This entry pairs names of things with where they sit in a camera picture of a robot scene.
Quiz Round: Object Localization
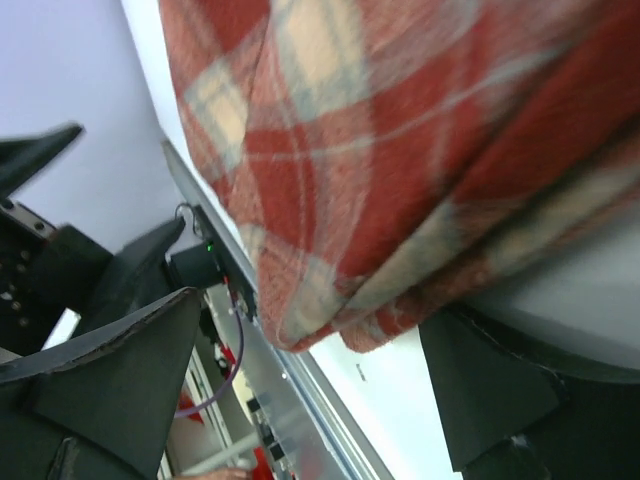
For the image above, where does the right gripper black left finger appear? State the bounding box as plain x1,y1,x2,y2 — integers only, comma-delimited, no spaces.
1,289,200,479

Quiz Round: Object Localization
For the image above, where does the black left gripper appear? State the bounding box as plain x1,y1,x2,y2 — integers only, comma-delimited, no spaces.
1,123,185,350

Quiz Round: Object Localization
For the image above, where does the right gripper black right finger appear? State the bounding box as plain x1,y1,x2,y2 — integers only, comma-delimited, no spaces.
419,305,639,480

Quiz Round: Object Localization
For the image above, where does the red plaid skirt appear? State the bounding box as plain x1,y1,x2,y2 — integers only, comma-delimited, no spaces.
159,1,639,352

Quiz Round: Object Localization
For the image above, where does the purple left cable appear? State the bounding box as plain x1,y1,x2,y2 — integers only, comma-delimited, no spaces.
173,294,246,420

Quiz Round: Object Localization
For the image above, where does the aluminium rail frame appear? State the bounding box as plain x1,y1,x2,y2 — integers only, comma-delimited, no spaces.
161,140,392,479

